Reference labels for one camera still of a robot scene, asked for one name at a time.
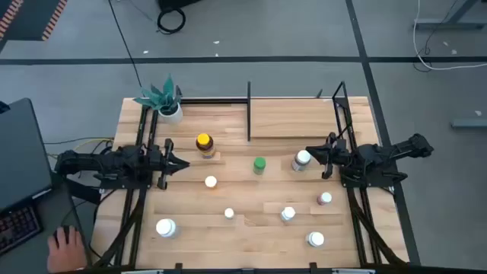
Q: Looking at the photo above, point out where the white bottle wide cap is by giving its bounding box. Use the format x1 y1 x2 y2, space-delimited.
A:
305 231 326 248

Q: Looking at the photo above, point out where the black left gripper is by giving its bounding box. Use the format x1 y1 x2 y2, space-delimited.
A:
146 138 190 190

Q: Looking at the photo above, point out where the black orange striped mat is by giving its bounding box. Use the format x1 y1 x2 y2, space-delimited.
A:
0 0 68 42

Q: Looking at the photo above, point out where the long black floor cable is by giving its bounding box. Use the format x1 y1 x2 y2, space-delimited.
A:
107 0 144 89

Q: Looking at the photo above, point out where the grey desk leg foot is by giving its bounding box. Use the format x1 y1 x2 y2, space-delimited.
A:
413 0 487 31
450 117 487 129

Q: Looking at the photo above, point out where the white floor cable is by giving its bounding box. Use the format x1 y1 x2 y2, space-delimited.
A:
412 0 487 72

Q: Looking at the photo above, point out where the fish oil bottle yellow cap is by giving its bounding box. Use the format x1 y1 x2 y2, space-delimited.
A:
196 132 217 160

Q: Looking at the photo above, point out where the thin black floor cable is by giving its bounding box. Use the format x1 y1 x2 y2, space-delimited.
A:
412 0 460 73

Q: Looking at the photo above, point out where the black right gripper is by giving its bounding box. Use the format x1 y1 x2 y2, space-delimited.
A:
306 132 349 180

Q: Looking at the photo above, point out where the person's hand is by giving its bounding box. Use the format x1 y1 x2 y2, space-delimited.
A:
46 226 88 274

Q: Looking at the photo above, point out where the slim white medicine bottle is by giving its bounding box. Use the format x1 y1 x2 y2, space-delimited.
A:
280 206 297 222

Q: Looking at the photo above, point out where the coiled black floor cable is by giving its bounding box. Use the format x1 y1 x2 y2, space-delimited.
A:
156 7 186 35

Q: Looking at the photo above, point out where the black backlit keyboard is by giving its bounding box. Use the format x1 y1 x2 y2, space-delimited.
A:
0 204 43 255

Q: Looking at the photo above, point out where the large white medicine bottle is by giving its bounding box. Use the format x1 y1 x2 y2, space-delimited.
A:
155 218 180 239

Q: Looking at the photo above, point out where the black equipment box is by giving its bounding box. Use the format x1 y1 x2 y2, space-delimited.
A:
158 0 202 12

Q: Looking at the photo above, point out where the grey desk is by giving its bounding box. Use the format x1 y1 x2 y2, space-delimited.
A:
0 182 92 274

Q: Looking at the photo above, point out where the green plant in white pot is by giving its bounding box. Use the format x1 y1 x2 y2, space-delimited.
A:
132 74 184 125

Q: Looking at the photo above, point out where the black shelf frame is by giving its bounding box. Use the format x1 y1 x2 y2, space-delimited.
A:
246 81 324 142

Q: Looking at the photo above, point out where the white bottle green label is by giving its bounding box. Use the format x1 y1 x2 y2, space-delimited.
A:
291 149 312 172

